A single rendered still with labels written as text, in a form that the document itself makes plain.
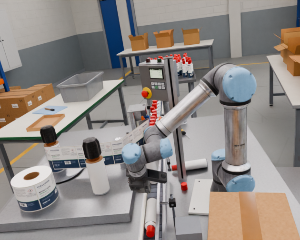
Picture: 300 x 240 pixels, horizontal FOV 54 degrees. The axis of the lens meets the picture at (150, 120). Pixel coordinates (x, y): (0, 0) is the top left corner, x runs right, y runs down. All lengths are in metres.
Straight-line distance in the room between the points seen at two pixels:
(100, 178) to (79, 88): 2.12
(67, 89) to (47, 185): 2.15
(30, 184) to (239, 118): 1.01
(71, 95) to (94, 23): 6.42
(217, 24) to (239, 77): 7.90
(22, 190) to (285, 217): 1.15
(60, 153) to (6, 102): 3.81
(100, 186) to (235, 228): 0.81
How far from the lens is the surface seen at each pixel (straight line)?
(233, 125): 1.16
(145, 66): 1.48
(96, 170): 1.49
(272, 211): 0.99
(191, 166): 1.71
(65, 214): 1.52
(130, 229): 1.40
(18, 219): 1.62
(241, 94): 1.10
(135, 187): 1.33
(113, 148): 1.69
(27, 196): 1.58
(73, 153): 1.75
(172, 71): 1.41
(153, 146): 1.13
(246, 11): 8.95
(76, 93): 3.56
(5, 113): 5.64
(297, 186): 1.63
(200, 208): 1.44
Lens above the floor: 1.74
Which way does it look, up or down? 21 degrees down
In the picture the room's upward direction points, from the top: 9 degrees counter-clockwise
